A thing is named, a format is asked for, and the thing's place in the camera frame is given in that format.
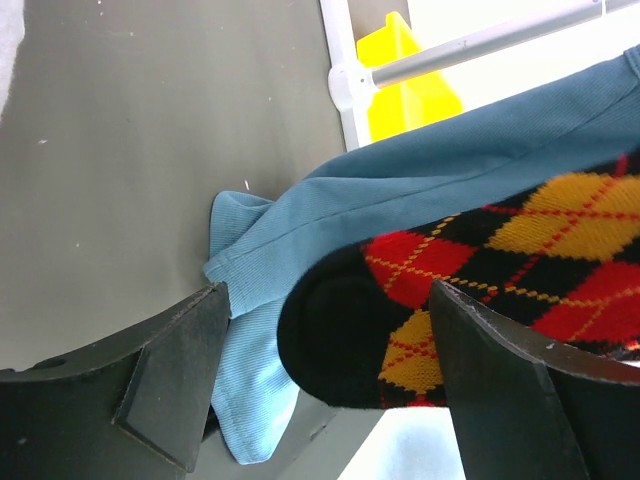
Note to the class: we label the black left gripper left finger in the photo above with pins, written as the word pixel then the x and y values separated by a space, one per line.
pixel 133 405

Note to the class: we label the white sock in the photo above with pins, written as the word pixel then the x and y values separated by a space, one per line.
pixel 12 33

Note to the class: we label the argyle sock red yellow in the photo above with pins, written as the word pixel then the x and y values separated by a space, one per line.
pixel 561 258

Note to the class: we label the white metal drying rack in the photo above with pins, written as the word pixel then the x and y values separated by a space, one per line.
pixel 352 85

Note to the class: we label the yellow plastic bin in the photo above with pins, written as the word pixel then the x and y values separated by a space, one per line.
pixel 411 104

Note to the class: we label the teal blue sock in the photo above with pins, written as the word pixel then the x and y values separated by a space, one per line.
pixel 261 248

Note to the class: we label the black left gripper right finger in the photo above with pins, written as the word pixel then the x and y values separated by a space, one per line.
pixel 525 406

